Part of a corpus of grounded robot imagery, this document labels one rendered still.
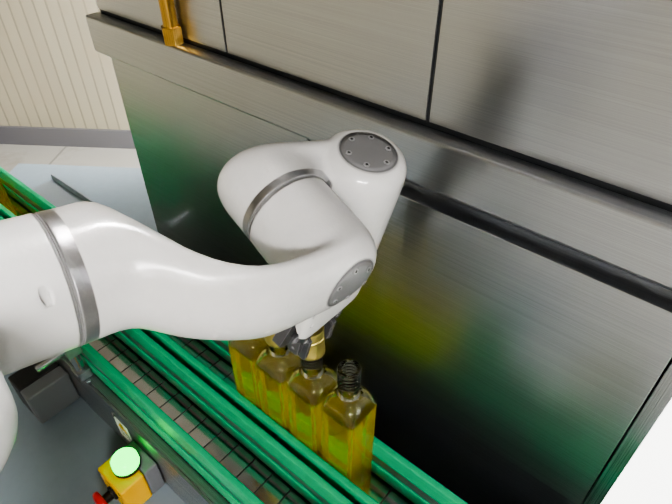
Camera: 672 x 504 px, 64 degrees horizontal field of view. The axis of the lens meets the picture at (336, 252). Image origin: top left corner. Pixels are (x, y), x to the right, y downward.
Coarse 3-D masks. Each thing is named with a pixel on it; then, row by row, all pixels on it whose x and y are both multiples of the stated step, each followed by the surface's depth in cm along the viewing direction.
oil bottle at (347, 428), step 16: (336, 384) 69; (336, 400) 67; (368, 400) 68; (336, 416) 67; (352, 416) 66; (368, 416) 69; (336, 432) 69; (352, 432) 67; (368, 432) 72; (336, 448) 72; (352, 448) 70; (368, 448) 74; (336, 464) 74; (352, 464) 72; (368, 464) 78; (352, 480) 75
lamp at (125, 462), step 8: (128, 448) 88; (112, 456) 87; (120, 456) 87; (128, 456) 87; (136, 456) 88; (112, 464) 86; (120, 464) 86; (128, 464) 86; (136, 464) 87; (120, 472) 86; (128, 472) 86; (136, 472) 88
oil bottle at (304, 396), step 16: (288, 384) 71; (304, 384) 69; (320, 384) 69; (288, 400) 73; (304, 400) 70; (320, 400) 69; (304, 416) 72; (320, 416) 72; (304, 432) 75; (320, 432) 74; (320, 448) 76
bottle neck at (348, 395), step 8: (344, 360) 66; (352, 360) 65; (344, 368) 66; (352, 368) 66; (360, 368) 65; (344, 376) 64; (352, 376) 64; (360, 376) 65; (344, 384) 64; (352, 384) 64; (360, 384) 66; (344, 392) 66; (352, 392) 65; (360, 392) 67; (344, 400) 67; (352, 400) 66
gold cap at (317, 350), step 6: (318, 330) 64; (312, 336) 64; (318, 336) 64; (324, 336) 66; (312, 342) 64; (318, 342) 65; (324, 342) 66; (312, 348) 65; (318, 348) 65; (324, 348) 67; (312, 354) 66; (318, 354) 66; (306, 360) 66; (312, 360) 66
